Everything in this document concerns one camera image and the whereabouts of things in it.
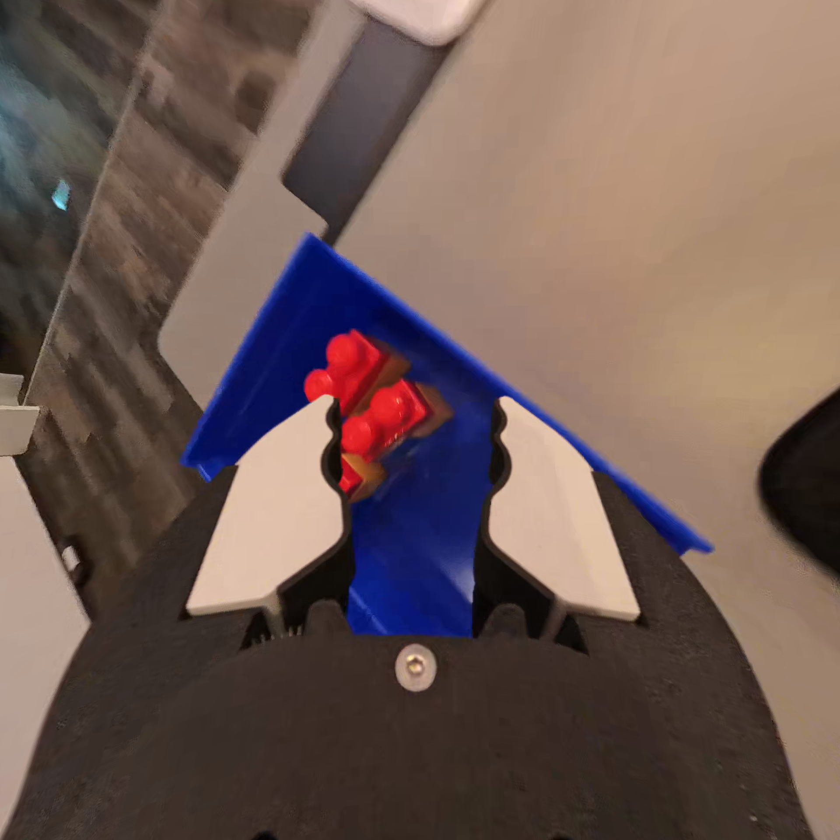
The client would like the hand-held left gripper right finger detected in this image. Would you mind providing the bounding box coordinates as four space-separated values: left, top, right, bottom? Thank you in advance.
474 395 642 637

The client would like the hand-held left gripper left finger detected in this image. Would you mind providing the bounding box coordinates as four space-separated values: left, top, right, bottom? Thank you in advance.
185 395 357 634

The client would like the blue plastic bin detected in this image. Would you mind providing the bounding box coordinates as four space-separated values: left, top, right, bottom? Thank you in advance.
180 233 715 637

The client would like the grey desk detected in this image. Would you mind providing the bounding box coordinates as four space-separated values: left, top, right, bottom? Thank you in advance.
157 0 840 840

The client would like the dark metal desk plate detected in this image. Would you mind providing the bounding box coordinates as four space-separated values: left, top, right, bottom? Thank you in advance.
282 20 454 244

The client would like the white stand base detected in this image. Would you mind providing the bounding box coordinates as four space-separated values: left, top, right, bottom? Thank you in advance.
348 0 490 47

